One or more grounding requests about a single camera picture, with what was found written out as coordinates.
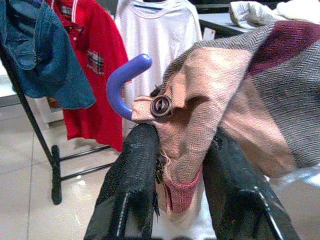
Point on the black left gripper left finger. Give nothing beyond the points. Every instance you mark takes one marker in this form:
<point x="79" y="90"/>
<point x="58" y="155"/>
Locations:
<point x="130" y="187"/>

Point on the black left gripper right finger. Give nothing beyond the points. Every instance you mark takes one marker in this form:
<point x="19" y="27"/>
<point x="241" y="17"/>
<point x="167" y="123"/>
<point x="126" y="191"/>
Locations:
<point x="240" y="200"/>

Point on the white shirt with herringbone patch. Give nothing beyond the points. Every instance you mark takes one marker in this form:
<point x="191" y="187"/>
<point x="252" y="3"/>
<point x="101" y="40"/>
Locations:
<point x="212" y="87"/>

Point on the blue plastic hanger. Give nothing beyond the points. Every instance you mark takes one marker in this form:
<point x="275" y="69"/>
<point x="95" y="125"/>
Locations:
<point x="147" y="6"/>

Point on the black clothes rack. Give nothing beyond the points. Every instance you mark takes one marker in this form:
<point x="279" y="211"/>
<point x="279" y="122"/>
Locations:
<point x="56" y="175"/>

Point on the red polo shirt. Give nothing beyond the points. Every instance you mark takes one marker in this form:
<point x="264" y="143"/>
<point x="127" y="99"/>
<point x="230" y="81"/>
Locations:
<point x="100" y="50"/>

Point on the blue denim jacket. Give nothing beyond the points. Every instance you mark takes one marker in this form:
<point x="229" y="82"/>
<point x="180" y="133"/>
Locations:
<point x="50" y="70"/>

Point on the plain white T-shirt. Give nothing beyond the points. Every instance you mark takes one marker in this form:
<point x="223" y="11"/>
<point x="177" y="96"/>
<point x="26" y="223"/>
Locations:
<point x="160" y="37"/>

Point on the grey table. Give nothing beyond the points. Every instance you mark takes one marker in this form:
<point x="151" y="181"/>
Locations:
<point x="215" y="18"/>

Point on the white crumpled garment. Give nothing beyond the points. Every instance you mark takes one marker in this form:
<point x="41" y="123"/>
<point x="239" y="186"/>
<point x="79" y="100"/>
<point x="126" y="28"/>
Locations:
<point x="295" y="10"/>

